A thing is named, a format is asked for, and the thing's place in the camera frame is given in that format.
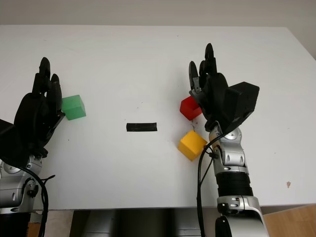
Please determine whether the yellow cube block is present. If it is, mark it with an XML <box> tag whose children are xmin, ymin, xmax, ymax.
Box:
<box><xmin>178</xmin><ymin>130</ymin><xmax>208</xmax><ymax>162</ymax></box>

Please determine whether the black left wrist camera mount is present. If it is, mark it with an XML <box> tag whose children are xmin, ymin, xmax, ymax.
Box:
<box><xmin>0</xmin><ymin>118</ymin><xmax>30</xmax><ymax>171</ymax></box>

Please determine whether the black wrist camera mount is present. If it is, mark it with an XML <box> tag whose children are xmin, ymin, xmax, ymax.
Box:
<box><xmin>223</xmin><ymin>81</ymin><xmax>260</xmax><ymax>135</ymax></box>
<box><xmin>0</xmin><ymin>118</ymin><xmax>30</xmax><ymax>171</ymax></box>

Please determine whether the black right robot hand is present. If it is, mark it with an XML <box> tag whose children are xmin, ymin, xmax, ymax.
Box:
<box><xmin>189</xmin><ymin>43</ymin><xmax>233</xmax><ymax>129</ymax></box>

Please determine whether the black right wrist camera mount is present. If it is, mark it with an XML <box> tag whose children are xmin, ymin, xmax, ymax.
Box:
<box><xmin>223</xmin><ymin>81</ymin><xmax>260</xmax><ymax>135</ymax></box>

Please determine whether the red cube block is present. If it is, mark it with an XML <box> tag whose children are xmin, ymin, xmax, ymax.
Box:
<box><xmin>180</xmin><ymin>96</ymin><xmax>203</xmax><ymax>121</ymax></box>

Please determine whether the green cube block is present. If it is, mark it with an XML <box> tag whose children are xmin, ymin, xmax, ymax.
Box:
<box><xmin>61</xmin><ymin>94</ymin><xmax>87</xmax><ymax>121</ymax></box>

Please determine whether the dark grey robot torso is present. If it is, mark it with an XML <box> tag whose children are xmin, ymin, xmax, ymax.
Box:
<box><xmin>70</xmin><ymin>208</ymin><xmax>218</xmax><ymax>237</ymax></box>

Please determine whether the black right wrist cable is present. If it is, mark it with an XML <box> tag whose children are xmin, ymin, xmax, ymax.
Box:
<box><xmin>196</xmin><ymin>133</ymin><xmax>225</xmax><ymax>237</ymax></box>

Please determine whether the black tape strip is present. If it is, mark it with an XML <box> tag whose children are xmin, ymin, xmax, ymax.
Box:
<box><xmin>126</xmin><ymin>121</ymin><xmax>158</xmax><ymax>133</ymax></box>

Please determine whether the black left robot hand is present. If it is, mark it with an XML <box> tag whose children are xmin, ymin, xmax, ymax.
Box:
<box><xmin>12</xmin><ymin>57</ymin><xmax>66</xmax><ymax>158</ymax></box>

